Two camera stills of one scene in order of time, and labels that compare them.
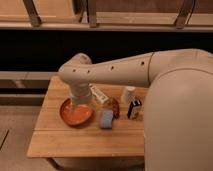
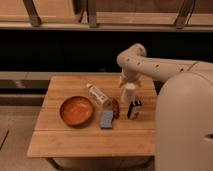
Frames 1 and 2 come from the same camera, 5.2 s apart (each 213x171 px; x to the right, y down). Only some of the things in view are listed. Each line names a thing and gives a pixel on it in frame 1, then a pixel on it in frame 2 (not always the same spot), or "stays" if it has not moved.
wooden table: (117, 128) stays
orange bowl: (76, 115) stays
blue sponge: (106, 119) stays
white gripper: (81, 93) → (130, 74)
